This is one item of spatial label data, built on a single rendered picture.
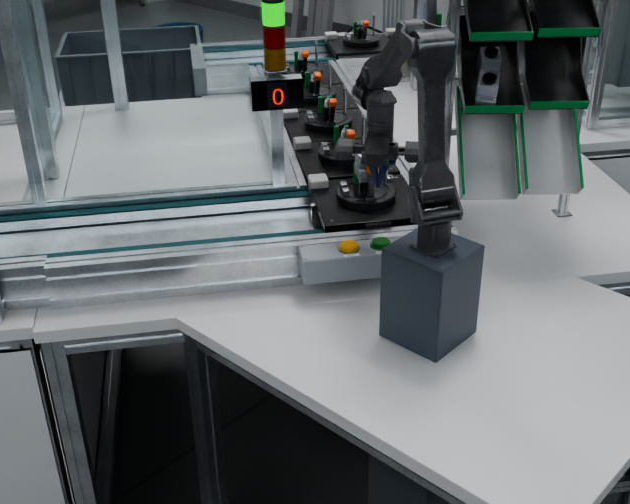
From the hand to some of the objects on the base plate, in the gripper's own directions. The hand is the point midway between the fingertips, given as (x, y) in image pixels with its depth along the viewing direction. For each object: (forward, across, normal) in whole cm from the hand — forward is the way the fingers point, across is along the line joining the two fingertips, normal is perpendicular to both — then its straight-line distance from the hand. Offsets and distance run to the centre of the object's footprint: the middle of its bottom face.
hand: (378, 172), depth 176 cm
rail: (+23, +25, +10) cm, 36 cm away
